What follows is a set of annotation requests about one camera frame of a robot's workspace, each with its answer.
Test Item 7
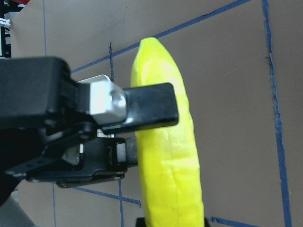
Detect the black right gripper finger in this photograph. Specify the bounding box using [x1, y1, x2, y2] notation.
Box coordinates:
[89, 81, 178, 133]
[80, 137, 138, 169]

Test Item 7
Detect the yellow plush banana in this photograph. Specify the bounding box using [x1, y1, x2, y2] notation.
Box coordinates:
[131, 37, 205, 227]

